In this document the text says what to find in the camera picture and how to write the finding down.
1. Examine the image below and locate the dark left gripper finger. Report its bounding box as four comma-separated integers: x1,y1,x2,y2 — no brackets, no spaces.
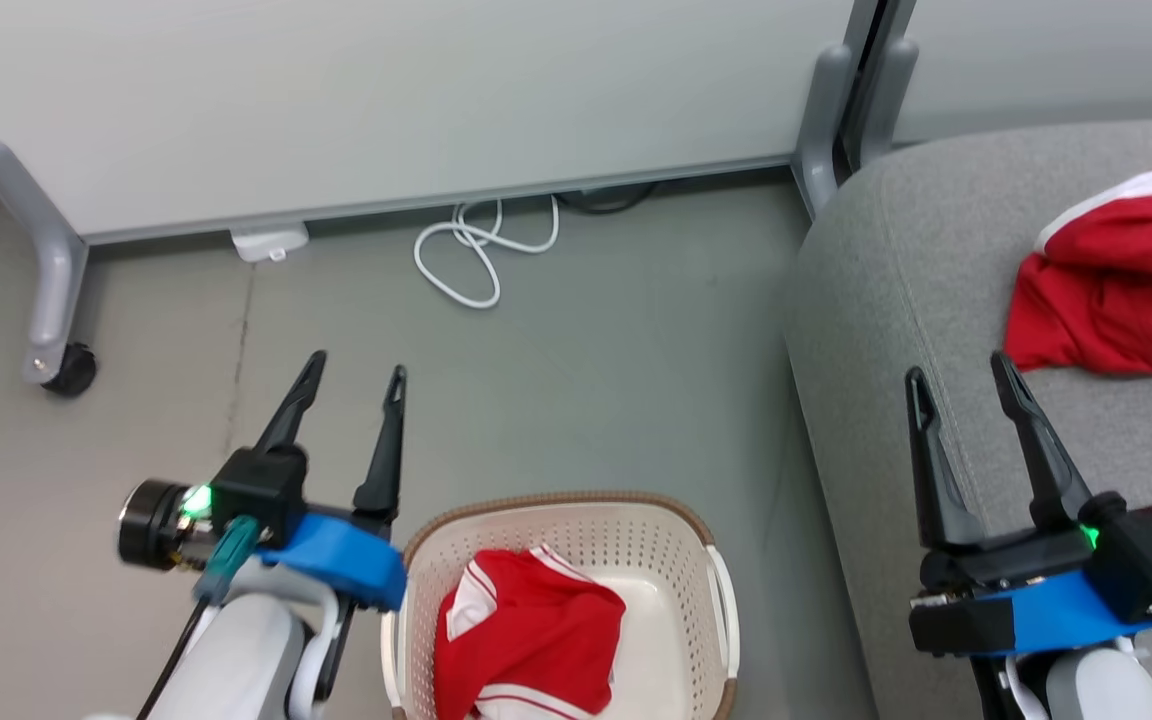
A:
254,350,328,456
353,365,408,523

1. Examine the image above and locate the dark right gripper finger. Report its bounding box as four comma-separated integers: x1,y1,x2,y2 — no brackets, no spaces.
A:
990,350,1097,531
904,366,985,549

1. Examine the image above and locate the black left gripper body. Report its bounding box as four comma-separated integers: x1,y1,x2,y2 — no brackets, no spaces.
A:
118,447,309,573

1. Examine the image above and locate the red garment with label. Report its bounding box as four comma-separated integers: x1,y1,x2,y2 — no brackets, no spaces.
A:
1004,162,1152,377

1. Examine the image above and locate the red garment with white sleeve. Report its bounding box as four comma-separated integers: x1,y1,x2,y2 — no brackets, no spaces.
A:
433,545,628,720

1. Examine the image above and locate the grey fabric sofa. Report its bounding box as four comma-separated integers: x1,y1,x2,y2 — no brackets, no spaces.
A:
784,115,1152,720

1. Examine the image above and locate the white power adapter box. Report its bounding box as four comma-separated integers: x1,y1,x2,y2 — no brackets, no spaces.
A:
229,224,310,264

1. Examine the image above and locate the black caster wheel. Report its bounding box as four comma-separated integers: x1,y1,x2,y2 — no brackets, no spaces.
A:
41,343,98,398

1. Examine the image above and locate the long grey partition foot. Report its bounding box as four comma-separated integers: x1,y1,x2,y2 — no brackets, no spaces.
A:
0,138,89,386

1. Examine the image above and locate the cream perforated laundry basket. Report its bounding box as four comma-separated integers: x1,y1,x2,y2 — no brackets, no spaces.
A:
381,490,740,720

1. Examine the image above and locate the white partition panel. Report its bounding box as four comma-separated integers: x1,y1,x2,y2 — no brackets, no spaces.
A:
0,0,882,246
876,0,1152,166

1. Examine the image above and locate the short grey partition foot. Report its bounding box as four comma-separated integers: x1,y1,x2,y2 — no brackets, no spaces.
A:
861,38,920,166
794,42,855,219

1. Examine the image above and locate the teal left cable connector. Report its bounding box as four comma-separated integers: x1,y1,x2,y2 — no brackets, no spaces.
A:
194,515,262,601

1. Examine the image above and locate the white looped floor cable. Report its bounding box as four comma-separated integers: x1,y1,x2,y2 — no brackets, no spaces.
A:
413,197,561,310

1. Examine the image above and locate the black floor cable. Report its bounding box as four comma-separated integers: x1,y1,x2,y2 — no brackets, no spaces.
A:
556,182,657,215

